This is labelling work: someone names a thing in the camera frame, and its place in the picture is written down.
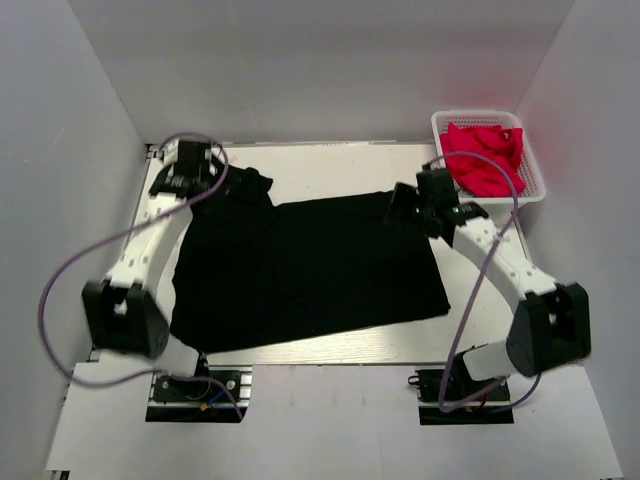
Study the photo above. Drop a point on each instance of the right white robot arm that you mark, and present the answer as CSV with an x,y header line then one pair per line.
x,y
551,321

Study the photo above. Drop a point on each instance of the black t shirt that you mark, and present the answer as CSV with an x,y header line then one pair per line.
x,y
251,273

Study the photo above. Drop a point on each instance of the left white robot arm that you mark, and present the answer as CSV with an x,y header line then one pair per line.
x,y
121,309

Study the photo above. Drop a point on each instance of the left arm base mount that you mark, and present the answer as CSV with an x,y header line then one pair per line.
x,y
172,401

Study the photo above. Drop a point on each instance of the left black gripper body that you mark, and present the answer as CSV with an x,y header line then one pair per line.
x,y
208,177

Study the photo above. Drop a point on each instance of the white plastic basket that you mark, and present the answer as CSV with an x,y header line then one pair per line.
x,y
529,171

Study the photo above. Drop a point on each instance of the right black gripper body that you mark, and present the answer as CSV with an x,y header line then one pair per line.
x,y
423,209

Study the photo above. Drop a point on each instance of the red t shirt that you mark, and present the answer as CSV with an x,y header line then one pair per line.
x,y
484,160

